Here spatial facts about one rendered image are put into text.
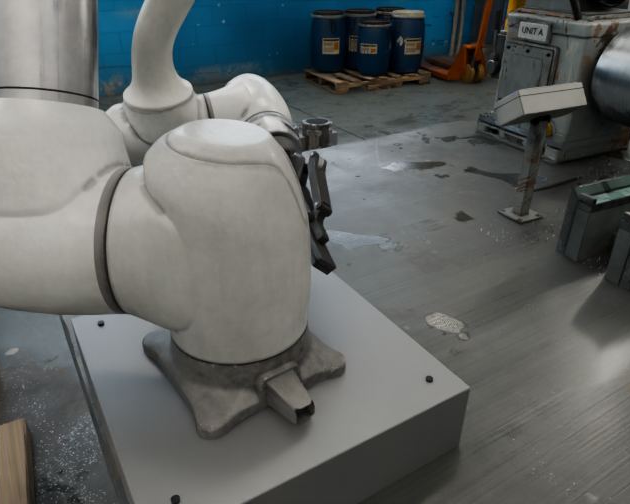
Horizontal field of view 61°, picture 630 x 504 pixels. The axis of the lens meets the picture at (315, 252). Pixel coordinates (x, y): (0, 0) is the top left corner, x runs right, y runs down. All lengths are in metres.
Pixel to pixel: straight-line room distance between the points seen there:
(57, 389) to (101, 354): 1.40
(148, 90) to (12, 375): 1.56
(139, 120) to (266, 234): 0.40
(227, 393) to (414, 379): 0.21
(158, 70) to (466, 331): 0.60
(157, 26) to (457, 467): 0.67
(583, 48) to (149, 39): 1.10
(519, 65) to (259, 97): 0.99
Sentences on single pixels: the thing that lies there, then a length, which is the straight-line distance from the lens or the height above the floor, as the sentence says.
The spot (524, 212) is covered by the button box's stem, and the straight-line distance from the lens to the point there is 1.26.
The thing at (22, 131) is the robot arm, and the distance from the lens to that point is 0.56.
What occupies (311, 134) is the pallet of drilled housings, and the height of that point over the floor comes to 0.29.
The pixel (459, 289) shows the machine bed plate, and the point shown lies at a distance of 0.96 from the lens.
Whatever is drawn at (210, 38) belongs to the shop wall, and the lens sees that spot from 6.35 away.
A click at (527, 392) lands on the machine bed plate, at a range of 0.79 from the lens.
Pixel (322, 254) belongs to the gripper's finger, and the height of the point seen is 1.00.
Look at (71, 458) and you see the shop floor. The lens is 1.84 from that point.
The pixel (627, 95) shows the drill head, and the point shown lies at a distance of 1.51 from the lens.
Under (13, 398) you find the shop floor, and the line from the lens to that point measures 2.12.
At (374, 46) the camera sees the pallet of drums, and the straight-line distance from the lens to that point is 5.98.
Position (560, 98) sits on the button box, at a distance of 1.19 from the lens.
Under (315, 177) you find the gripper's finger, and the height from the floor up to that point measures 1.06.
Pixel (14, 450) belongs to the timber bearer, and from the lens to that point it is 1.83.
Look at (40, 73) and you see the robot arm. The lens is 0.59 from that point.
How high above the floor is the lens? 1.31
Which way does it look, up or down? 30 degrees down
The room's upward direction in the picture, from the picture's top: straight up
